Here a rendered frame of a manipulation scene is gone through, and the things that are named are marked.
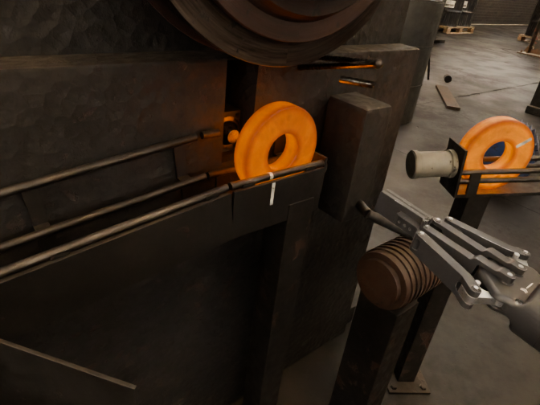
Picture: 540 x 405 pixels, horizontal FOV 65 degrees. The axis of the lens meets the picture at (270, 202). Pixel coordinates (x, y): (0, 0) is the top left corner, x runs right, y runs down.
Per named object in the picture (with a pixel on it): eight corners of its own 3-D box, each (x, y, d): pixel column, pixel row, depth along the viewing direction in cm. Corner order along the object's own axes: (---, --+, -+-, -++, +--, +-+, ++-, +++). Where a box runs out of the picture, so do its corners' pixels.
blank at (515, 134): (465, 194, 96) (473, 202, 93) (444, 141, 88) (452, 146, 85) (532, 159, 93) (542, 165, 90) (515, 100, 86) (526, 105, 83)
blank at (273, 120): (231, 112, 63) (244, 119, 60) (307, 91, 71) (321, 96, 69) (233, 201, 71) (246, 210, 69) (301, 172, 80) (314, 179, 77)
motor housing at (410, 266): (316, 407, 112) (358, 240, 86) (369, 368, 125) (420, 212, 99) (353, 447, 104) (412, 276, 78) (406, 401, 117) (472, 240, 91)
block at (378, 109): (305, 202, 92) (324, 92, 80) (331, 194, 97) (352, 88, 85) (341, 226, 85) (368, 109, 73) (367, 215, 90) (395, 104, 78)
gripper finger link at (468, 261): (501, 301, 46) (495, 307, 45) (415, 242, 52) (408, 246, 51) (519, 275, 44) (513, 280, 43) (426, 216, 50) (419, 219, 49)
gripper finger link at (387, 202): (420, 239, 52) (417, 240, 52) (377, 208, 56) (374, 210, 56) (429, 218, 51) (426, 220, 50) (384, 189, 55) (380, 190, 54)
